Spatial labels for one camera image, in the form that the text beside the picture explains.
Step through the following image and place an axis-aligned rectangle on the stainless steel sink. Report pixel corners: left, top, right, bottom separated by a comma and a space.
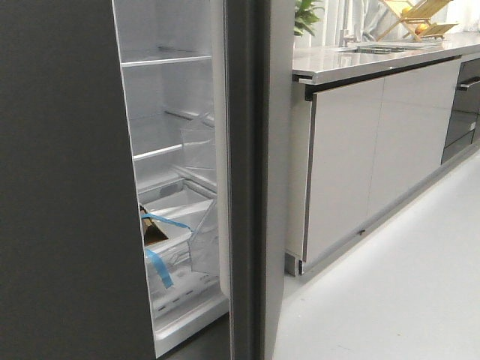
337, 43, 440, 54

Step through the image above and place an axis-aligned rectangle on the lower blue tape strip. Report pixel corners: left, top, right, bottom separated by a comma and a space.
145, 248, 173, 290

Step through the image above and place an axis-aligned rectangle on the wooden dish rack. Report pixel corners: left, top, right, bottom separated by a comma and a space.
376, 0, 458, 42

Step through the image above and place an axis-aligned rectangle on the silver kitchen faucet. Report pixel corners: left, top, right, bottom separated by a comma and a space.
338, 0, 356, 48

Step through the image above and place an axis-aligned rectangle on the grey kitchen counter cabinet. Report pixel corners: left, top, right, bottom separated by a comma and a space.
285, 32, 479, 275

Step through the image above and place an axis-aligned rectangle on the dark grey fridge door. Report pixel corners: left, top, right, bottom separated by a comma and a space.
1, 1, 155, 359

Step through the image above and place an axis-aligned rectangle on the blue tape strip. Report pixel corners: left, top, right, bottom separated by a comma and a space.
145, 248, 173, 290
140, 213, 193, 232

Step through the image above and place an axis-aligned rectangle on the orange fruit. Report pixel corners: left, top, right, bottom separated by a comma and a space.
415, 23, 429, 35

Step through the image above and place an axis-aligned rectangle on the white curtain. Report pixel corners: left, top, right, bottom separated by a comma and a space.
319, 1, 479, 46

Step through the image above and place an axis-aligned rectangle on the green potted plant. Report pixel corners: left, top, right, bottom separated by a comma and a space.
293, 0, 325, 37

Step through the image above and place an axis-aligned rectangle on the clear fridge crisper drawer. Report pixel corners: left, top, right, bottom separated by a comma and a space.
139, 178, 218, 289

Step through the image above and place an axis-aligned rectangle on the upper blue tape strip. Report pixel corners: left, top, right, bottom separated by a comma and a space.
140, 213, 193, 232

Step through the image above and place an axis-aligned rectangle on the brown cardboard piece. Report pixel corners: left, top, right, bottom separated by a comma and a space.
139, 205, 169, 246

